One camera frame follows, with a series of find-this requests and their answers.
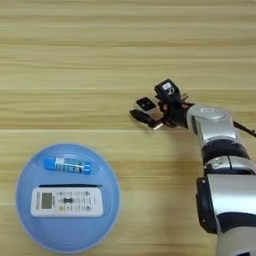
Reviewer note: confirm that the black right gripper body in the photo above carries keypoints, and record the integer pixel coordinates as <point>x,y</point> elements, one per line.
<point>175,113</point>

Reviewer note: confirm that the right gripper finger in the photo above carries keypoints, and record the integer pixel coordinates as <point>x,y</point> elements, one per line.
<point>141,116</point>
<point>159,102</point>

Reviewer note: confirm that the black square device white rim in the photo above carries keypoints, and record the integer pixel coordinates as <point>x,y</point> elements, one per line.
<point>145,103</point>

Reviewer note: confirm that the blue glue stick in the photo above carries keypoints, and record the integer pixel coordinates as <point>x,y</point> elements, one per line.
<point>66,165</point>

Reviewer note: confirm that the white remote control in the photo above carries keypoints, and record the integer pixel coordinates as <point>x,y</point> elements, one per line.
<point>66,201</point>

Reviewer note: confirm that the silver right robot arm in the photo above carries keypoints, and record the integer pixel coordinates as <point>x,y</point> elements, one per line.
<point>220,186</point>

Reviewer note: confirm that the black pen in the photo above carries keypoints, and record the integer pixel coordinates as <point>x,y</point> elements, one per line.
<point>66,185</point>

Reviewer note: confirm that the light blue round plate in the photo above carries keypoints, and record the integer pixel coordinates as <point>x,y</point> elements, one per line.
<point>66,230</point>

